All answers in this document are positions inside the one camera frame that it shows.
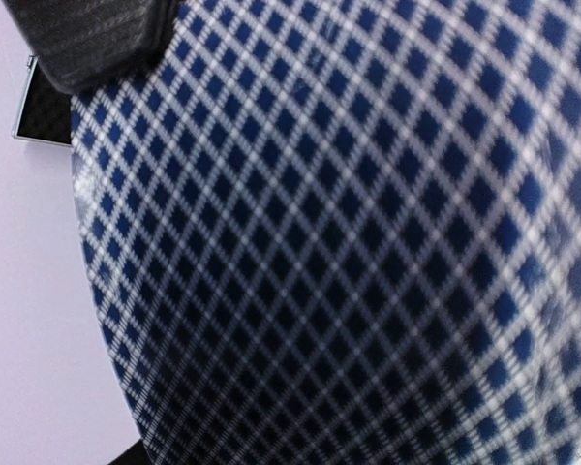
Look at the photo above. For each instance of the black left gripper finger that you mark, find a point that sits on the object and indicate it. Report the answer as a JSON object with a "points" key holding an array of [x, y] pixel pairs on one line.
{"points": [[134, 455]]}

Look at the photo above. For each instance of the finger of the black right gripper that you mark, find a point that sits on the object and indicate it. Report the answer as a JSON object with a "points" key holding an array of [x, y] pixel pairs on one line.
{"points": [[83, 44]]}

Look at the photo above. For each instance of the blue playing card deck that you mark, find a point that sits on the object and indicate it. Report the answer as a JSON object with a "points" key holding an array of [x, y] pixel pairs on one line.
{"points": [[343, 232]]}

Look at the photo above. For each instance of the aluminium poker chip case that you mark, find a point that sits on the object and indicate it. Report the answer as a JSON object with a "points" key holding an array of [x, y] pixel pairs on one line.
{"points": [[44, 114]]}

